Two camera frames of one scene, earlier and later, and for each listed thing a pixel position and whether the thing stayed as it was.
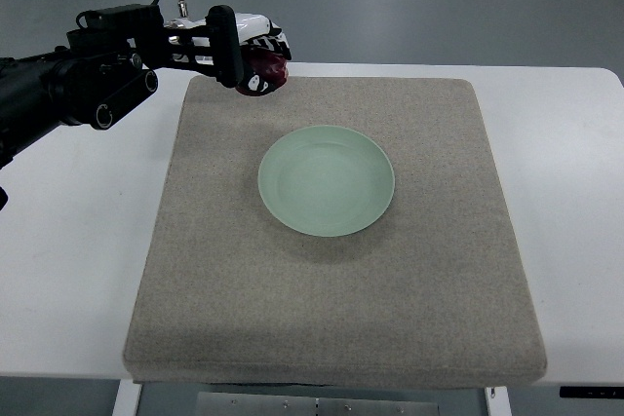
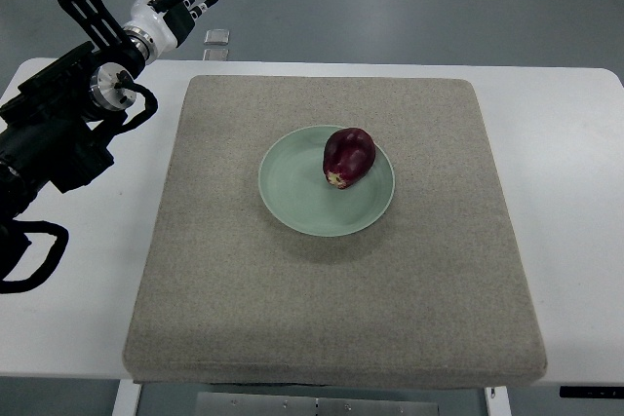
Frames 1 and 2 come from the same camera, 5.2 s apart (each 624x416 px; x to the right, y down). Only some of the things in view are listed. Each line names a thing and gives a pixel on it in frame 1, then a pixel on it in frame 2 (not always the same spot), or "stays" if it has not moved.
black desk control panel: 591,392 stays
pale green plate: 326,180 stays
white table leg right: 499,404 stays
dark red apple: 267,63 to 347,155
